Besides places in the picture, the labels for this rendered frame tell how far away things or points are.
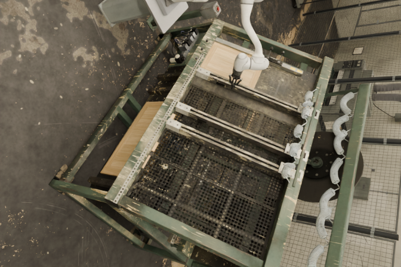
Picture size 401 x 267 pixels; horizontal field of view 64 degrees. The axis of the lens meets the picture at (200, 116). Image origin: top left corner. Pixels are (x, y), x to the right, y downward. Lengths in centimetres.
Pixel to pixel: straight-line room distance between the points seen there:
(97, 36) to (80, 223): 185
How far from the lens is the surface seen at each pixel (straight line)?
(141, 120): 334
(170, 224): 245
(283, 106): 305
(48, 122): 315
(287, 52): 359
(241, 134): 278
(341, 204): 300
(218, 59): 330
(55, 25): 328
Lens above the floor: 276
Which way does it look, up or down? 36 degrees down
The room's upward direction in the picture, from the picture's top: 91 degrees clockwise
